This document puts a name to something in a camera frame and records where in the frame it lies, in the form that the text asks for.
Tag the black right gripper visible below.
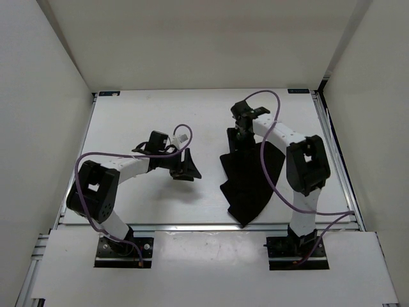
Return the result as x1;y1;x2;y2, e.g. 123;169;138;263
226;127;257;158

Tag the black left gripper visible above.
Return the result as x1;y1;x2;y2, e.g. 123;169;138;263
157;147;201;181

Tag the black skirt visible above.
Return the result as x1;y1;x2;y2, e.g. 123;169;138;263
220;143;274;228

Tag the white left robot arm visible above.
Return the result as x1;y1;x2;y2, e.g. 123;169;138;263
66;148;202;256

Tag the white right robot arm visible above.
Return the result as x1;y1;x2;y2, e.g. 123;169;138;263
228;105;330;256

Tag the blue right table label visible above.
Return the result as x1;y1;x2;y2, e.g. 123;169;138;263
288;88;310;94

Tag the blue table label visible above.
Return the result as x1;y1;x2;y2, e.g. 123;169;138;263
288;88;310;94
98;91;121;97

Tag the white front cover board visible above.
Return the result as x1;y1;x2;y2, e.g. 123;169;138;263
32;230;398;306

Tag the blue left table label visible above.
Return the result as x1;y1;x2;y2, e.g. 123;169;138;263
98;91;121;97

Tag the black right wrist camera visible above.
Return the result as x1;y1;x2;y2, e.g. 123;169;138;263
231;100;254;120

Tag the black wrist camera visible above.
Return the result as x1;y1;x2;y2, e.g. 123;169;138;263
132;131;168;155
231;100;254;120

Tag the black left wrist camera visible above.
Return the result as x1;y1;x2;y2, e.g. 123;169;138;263
132;131;168;155

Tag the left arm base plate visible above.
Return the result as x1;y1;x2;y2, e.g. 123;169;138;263
94;236;154;269

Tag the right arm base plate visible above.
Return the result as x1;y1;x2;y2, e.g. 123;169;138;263
264;237;330;271

